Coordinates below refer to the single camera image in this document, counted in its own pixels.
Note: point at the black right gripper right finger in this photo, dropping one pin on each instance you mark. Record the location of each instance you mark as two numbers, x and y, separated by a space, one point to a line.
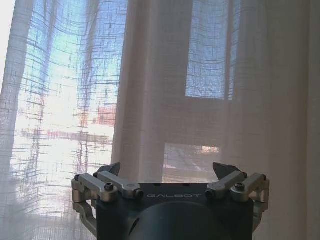
236 181

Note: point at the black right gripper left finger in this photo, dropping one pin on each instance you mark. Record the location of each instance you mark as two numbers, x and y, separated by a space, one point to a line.
110 185

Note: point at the sheer white curtain panel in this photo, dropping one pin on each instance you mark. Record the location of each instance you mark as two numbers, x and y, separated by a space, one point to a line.
262 100
57 100

